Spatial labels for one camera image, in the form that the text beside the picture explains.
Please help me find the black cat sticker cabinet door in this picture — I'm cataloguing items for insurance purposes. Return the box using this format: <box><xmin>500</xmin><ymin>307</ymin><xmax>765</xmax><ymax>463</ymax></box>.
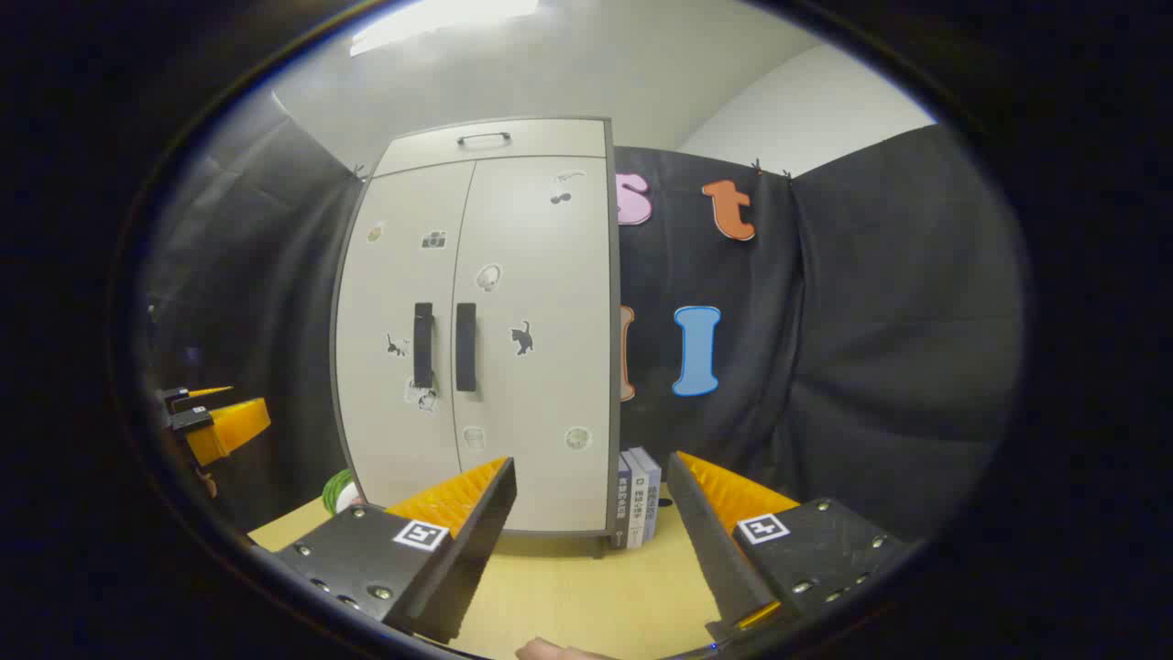
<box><xmin>451</xmin><ymin>154</ymin><xmax>613</xmax><ymax>534</ymax></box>

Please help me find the green striped object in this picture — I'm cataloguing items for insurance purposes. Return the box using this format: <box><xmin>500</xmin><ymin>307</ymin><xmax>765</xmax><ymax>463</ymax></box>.
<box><xmin>323</xmin><ymin>469</ymin><xmax>364</xmax><ymax>514</ymax></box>

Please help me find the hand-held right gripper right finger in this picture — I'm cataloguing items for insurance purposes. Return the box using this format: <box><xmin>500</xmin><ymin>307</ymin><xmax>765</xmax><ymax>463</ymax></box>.
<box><xmin>666</xmin><ymin>451</ymin><xmax>908</xmax><ymax>643</ymax></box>

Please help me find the dark blue book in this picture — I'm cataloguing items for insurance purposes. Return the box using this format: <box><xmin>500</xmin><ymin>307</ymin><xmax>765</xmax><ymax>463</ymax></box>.
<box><xmin>612</xmin><ymin>454</ymin><xmax>633</xmax><ymax>550</ymax></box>

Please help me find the white double-door shoe cabinet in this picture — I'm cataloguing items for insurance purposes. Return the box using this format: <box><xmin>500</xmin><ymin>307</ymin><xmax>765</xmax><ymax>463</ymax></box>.
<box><xmin>332</xmin><ymin>115</ymin><xmax>624</xmax><ymax>558</ymax></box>

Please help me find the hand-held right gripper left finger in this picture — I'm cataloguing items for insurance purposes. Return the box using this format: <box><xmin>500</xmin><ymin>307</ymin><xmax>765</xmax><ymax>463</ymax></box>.
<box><xmin>273</xmin><ymin>456</ymin><xmax>517</xmax><ymax>644</ymax></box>

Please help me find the camera sticker shoe cabinet door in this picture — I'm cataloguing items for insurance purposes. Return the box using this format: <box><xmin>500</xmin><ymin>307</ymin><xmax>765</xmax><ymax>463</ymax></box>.
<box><xmin>334</xmin><ymin>160</ymin><xmax>477</xmax><ymax>511</ymax></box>

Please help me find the black backdrop cloth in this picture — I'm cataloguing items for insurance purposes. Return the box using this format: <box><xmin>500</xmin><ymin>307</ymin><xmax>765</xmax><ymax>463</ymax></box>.
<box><xmin>142</xmin><ymin>87</ymin><xmax>1023</xmax><ymax>551</ymax></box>

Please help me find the white book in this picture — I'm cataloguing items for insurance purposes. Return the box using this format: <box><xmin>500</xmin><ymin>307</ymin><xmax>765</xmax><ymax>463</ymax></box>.
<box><xmin>628</xmin><ymin>449</ymin><xmax>650</xmax><ymax>548</ymax></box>

